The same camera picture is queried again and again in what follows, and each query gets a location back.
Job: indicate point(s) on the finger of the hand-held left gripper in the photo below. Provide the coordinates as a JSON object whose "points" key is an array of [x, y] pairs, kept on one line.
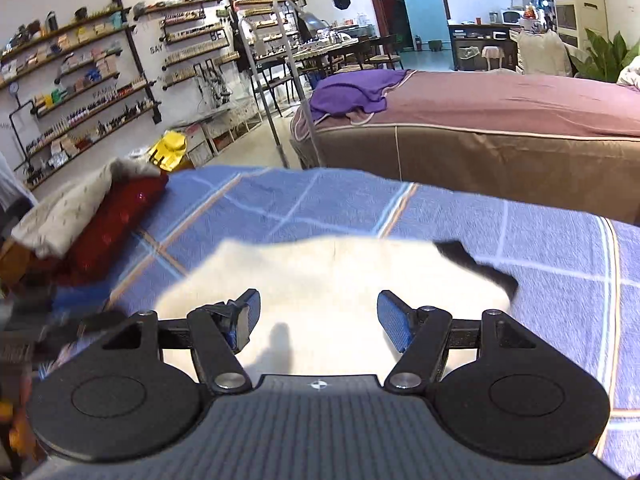
{"points": [[82, 324]]}

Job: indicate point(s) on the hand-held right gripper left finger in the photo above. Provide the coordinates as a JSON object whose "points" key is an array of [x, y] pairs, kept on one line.
{"points": [[250, 310]]}

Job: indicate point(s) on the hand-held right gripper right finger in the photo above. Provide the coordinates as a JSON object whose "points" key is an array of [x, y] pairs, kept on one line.
{"points": [[392, 315]]}

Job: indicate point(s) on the cream sweater with black trim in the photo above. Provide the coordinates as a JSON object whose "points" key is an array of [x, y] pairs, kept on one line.
{"points": [[325, 280]]}

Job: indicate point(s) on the red knit cardigan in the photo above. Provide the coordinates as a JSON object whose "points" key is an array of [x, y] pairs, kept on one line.
{"points": [[115, 225]]}

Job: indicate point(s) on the cream dotted garment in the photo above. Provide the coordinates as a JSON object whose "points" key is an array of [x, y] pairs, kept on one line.
{"points": [[65, 210]]}

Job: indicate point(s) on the blue plaid bedsheet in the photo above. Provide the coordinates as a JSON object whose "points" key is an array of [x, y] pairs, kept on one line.
{"points": [[550, 280]]}

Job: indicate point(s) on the mauve and brown bed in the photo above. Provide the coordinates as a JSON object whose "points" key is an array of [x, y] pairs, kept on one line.
{"points": [[500, 125]]}

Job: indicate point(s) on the metal stepladder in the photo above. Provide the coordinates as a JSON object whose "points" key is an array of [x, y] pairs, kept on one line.
{"points": [[280, 85]]}

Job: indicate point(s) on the purple cloth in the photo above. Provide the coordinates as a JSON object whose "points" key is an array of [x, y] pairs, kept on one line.
{"points": [[350, 90]]}

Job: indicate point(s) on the dark dining chair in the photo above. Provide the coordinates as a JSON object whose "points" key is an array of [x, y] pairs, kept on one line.
{"points": [[385, 52]]}

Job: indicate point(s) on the stool with cream cover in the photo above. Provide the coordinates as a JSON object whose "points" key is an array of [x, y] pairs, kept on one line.
{"points": [[492, 57]]}

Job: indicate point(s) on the dark counter cabinet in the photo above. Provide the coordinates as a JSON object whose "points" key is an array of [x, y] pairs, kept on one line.
{"points": [[467, 45]]}

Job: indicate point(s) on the grey lamp shade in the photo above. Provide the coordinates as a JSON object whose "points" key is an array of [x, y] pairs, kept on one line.
{"points": [[314, 21]]}

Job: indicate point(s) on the teal doorway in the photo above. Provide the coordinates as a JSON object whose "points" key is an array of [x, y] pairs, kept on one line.
{"points": [[407, 5]]}

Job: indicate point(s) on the white microwave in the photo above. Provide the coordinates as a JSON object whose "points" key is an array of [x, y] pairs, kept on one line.
{"points": [[511, 16]]}

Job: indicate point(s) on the green potted plant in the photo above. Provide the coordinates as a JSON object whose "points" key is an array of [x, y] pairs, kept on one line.
{"points": [[605, 55]]}

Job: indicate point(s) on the floral beige duvet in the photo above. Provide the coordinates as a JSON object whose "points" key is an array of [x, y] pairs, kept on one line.
{"points": [[631, 72]]}

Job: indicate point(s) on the cream drawer cabinet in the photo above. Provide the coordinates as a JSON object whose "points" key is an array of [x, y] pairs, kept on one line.
{"points": [[580, 5]]}

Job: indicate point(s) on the wall shelves with boxes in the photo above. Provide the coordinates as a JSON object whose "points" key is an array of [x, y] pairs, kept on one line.
{"points": [[75, 85]]}

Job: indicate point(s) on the wall shelves with small bottles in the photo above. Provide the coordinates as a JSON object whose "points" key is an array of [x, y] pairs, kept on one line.
{"points": [[200, 35]]}

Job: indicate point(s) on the black octagon wall decoration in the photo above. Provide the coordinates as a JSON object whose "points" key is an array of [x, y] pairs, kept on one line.
{"points": [[341, 0]]}

